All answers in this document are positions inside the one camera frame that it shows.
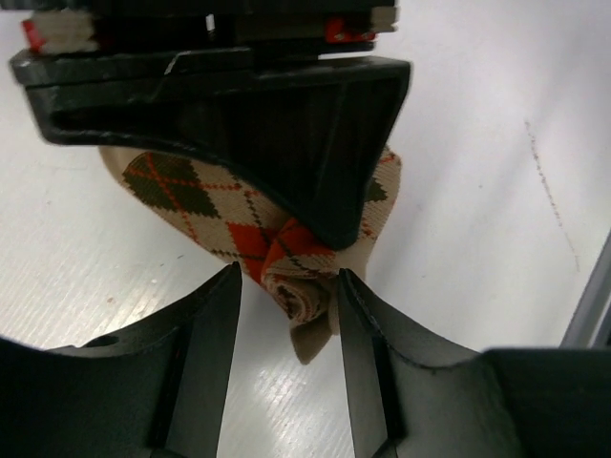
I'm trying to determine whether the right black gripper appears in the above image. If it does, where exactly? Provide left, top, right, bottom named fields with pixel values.
left=10, top=0, right=411, bottom=249

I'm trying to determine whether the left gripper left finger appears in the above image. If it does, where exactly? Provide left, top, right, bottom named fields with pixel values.
left=1, top=264, right=242, bottom=457

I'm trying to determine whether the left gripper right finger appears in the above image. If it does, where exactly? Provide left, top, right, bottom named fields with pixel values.
left=338, top=270, right=610, bottom=457

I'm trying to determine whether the orange argyle sock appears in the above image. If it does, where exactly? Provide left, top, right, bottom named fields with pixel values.
left=98, top=146, right=402, bottom=364

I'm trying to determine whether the aluminium rail frame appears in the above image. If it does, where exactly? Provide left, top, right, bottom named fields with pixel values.
left=560, top=236, right=611, bottom=348

